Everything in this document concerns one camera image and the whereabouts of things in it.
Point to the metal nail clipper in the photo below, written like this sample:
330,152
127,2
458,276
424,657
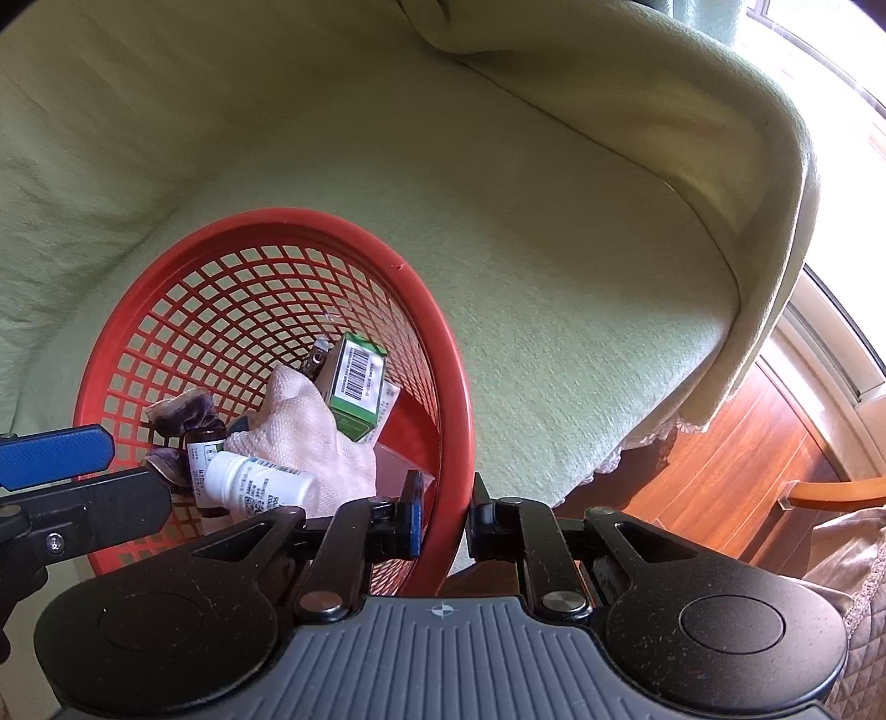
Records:
320,360

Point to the beige quilted cushion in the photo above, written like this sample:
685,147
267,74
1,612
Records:
865,588

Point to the pale knit sock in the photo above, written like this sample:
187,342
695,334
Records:
304,429

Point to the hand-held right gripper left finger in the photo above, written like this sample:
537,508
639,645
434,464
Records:
415,516

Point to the white window frame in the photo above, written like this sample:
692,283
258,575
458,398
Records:
830,346

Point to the brown spray bottle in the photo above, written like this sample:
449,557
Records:
201,443

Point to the green cardboard box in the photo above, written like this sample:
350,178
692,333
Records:
353,394

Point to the white pill bottle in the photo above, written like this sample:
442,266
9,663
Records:
242,478

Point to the teal curtain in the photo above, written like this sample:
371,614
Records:
706,17

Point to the light green sofa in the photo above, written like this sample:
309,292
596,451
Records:
554,277

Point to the red plastic mesh basket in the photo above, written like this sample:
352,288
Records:
450,401

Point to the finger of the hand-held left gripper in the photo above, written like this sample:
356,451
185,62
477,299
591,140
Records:
55,453
83,512

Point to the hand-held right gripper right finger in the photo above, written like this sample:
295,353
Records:
479,533

